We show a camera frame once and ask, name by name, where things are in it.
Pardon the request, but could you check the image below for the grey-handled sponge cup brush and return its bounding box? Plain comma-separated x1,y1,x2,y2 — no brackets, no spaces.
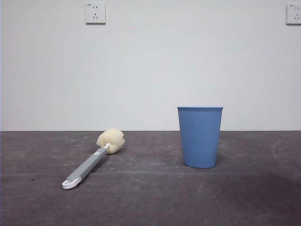
62,128,126,190

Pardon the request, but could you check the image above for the blue ribbed plastic cup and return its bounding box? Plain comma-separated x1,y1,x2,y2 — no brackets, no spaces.
177,106,224,169

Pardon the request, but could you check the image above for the white wall socket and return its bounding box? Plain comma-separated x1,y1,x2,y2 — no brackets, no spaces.
286,3,301,26
85,2,106,25

